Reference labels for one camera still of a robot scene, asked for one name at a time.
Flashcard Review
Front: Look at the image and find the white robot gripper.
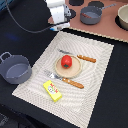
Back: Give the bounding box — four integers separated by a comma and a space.
45, 0, 71, 23

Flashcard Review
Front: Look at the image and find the brown toy sausage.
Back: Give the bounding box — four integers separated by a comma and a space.
81, 13, 92, 18

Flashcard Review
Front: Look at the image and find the red toy tomato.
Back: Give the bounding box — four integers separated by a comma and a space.
61, 55, 72, 69

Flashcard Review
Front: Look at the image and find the grey toy pot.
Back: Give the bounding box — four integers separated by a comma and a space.
0, 52, 32, 84

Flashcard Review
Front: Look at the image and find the grey toy saucepan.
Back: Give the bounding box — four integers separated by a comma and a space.
80, 4, 115, 25

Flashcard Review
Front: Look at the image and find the brown toy stove board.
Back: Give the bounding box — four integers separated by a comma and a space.
47, 0, 128, 44

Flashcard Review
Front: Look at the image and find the beige bowl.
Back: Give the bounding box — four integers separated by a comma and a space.
118, 4, 128, 30

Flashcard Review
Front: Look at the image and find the round wooden plate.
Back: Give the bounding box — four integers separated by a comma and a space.
55, 56, 82, 78

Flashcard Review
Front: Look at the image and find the beige woven placemat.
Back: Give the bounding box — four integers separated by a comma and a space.
13, 32, 113, 128

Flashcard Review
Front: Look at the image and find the yellow butter box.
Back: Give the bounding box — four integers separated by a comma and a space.
43, 80, 62, 102

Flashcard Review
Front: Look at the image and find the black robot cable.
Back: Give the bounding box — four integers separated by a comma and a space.
4, 0, 54, 34

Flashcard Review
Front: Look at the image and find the wooden handled toy knife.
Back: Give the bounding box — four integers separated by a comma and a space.
57, 49, 96, 63

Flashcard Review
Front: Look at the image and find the wooden handled toy fork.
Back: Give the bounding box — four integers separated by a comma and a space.
43, 70, 84, 89

